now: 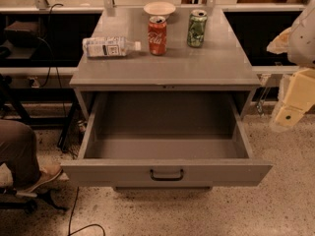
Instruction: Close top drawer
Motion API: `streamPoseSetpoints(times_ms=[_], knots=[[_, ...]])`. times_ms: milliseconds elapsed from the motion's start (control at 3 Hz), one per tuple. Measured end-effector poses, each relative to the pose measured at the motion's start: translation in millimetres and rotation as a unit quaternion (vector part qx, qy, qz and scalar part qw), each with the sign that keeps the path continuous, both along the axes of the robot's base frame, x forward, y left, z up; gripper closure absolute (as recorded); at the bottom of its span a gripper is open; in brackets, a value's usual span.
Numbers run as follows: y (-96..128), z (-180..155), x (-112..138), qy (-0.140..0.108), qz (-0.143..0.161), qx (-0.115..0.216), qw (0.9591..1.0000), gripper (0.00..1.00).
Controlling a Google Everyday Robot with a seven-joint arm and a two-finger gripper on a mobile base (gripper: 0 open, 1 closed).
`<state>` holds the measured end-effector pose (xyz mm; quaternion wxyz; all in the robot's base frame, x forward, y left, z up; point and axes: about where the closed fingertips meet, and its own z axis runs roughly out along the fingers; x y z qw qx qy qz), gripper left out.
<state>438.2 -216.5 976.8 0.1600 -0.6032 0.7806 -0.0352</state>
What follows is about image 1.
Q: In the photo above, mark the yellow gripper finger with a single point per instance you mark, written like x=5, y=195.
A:
x=285, y=117

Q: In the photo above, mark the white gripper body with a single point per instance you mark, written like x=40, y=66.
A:
x=303, y=39

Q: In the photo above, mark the grey top drawer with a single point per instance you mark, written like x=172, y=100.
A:
x=165, y=140

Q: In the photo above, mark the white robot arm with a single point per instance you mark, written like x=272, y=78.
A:
x=298, y=42

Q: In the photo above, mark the grey metal drawer cabinet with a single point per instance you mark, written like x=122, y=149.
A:
x=220, y=65

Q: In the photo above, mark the green soda can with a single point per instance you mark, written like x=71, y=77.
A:
x=196, y=28

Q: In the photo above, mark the red coca-cola can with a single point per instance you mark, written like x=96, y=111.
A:
x=157, y=35

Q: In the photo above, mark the white ceramic bowl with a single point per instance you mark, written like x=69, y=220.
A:
x=163, y=9

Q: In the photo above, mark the clear plastic water bottle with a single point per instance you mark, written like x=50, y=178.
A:
x=109, y=46

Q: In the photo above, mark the tan shoe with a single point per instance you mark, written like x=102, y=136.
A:
x=48, y=173

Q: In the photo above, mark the person's leg in trousers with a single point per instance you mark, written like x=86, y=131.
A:
x=18, y=153

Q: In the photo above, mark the black office chair base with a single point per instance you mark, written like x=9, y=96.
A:
x=30, y=205

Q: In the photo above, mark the dark box on shelf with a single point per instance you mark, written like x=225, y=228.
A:
x=22, y=34

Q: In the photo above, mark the black top drawer handle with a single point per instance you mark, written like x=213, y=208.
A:
x=166, y=176

